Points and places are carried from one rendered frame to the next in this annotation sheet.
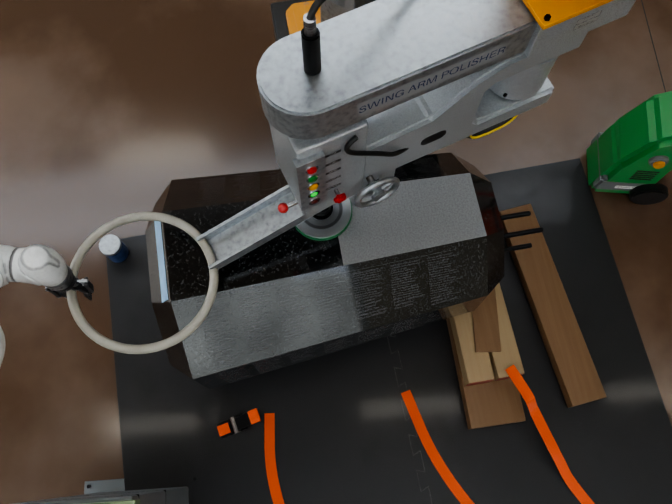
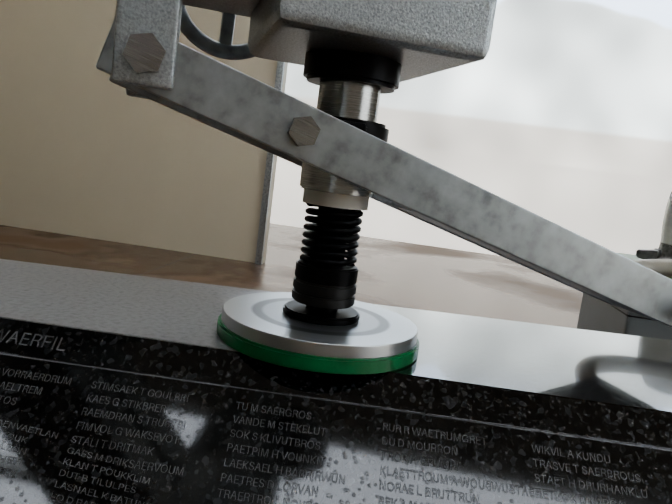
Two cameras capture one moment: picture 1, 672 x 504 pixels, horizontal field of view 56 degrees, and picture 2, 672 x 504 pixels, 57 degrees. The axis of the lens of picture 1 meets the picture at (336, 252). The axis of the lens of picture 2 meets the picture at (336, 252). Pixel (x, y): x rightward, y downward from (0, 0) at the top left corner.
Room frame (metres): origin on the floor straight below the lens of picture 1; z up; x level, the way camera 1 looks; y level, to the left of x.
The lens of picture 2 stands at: (1.50, 0.17, 1.01)
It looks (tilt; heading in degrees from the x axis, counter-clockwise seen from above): 8 degrees down; 190
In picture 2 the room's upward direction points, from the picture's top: 7 degrees clockwise
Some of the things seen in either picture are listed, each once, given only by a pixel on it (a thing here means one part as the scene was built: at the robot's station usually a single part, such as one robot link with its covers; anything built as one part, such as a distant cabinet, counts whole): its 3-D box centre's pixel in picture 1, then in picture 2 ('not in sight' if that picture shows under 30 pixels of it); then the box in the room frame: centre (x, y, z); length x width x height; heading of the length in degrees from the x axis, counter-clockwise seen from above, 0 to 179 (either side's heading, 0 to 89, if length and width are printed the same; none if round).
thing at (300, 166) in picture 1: (310, 181); not in sight; (0.72, 0.07, 1.37); 0.08 x 0.03 x 0.28; 115
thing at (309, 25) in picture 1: (311, 44); not in sight; (0.85, 0.05, 1.78); 0.04 x 0.04 x 0.17
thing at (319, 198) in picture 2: not in sight; (337, 189); (0.85, 0.05, 0.99); 0.07 x 0.07 x 0.04
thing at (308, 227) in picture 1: (321, 209); (320, 320); (0.85, 0.05, 0.84); 0.21 x 0.21 x 0.01
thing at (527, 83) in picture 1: (521, 55); not in sight; (1.13, -0.54, 1.34); 0.19 x 0.19 x 0.20
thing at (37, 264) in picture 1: (38, 264); not in sight; (0.55, 0.86, 1.17); 0.13 x 0.11 x 0.16; 87
